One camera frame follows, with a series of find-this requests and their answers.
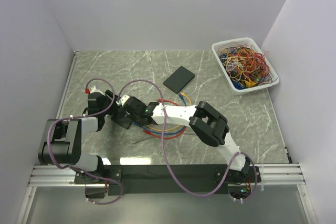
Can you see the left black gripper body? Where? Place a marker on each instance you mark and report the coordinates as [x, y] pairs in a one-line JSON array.
[[106, 99]]

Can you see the white plastic basket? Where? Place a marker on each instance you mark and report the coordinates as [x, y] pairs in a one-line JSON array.
[[244, 66]]

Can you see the aluminium rail frame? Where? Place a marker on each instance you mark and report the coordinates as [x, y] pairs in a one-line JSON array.
[[252, 119]]

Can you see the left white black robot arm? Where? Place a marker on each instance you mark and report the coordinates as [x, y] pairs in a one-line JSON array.
[[62, 140]]

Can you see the black network switch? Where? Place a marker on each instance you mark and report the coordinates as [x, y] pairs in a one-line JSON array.
[[121, 118], [178, 79]]

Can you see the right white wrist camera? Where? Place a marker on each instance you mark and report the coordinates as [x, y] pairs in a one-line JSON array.
[[122, 100]]

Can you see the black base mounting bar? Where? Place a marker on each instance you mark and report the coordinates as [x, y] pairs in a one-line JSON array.
[[150, 179]]

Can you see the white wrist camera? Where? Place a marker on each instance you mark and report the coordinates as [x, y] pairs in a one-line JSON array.
[[122, 100], [93, 89]]

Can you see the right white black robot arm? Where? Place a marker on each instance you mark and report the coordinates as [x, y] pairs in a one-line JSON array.
[[207, 123]]

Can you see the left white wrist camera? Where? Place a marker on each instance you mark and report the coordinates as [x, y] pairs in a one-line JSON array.
[[93, 89]]

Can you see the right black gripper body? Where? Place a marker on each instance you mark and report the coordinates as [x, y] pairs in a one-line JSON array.
[[136, 119]]

